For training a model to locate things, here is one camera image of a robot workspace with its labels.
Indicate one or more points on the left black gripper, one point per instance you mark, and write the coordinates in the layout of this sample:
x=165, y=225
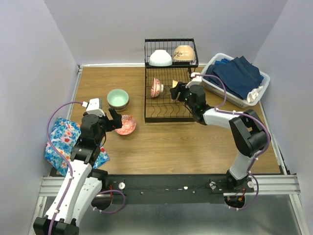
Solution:
x=113, y=124

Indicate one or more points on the dark blue folded cloth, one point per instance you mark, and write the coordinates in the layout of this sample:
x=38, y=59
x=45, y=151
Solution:
x=238, y=76

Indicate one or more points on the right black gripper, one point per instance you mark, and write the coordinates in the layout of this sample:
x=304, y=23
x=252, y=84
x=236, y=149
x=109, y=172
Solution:
x=180, y=87

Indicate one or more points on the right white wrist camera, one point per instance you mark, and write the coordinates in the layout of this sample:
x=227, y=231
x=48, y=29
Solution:
x=195, y=79

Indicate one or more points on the blue floral cloth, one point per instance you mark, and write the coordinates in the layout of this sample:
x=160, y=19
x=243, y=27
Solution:
x=63, y=136

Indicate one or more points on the aluminium frame rail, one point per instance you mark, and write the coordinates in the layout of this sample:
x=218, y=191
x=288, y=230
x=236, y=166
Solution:
x=263, y=185

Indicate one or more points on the white crumpled cloth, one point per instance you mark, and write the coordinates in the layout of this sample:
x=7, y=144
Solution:
x=252, y=95

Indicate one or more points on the blue zigzag red bowl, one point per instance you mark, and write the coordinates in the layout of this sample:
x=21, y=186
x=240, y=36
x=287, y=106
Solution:
x=128, y=125

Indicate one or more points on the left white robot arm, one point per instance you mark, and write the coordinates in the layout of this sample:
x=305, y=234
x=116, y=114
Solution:
x=82, y=182

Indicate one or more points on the white ribbed bowl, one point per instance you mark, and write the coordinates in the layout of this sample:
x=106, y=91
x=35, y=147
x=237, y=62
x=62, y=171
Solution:
x=160, y=58

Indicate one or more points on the yellow dotted teal bowl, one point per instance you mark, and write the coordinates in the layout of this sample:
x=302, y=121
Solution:
x=174, y=83

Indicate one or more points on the mint green bowl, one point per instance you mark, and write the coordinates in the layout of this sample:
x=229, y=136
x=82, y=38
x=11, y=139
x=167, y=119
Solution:
x=118, y=98

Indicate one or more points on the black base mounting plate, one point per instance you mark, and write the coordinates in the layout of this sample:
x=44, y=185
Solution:
x=172, y=188

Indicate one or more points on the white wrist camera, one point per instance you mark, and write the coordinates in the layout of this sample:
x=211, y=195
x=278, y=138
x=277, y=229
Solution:
x=195, y=79
x=94, y=107

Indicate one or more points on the beige floral bowl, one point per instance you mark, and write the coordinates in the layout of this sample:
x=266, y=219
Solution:
x=184, y=53

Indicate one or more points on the red white patterned bowl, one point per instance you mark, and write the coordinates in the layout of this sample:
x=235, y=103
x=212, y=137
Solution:
x=156, y=88

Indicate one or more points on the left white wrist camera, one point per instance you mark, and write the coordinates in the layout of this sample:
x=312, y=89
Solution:
x=94, y=107

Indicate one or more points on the white plastic basket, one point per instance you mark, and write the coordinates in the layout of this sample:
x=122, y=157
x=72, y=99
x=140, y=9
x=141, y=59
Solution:
x=242, y=103

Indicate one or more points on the black wire dish rack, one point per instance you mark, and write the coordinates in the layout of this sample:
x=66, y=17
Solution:
x=162, y=108

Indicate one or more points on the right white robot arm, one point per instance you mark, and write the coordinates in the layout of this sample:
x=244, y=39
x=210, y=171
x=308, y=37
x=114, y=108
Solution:
x=250, y=135

